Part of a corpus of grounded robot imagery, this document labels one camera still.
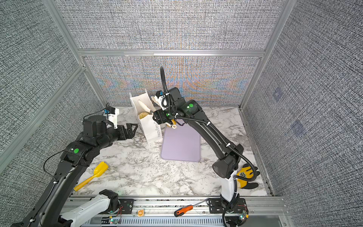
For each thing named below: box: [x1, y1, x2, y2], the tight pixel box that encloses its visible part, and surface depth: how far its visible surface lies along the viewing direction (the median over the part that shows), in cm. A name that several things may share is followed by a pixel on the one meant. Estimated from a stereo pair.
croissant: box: [138, 112, 149, 120], surface depth 94 cm
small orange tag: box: [137, 209, 145, 218], surface depth 73 cm
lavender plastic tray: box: [160, 122, 201, 163], surface depth 97 cm
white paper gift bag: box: [129, 88, 164, 144], surface depth 90 cm
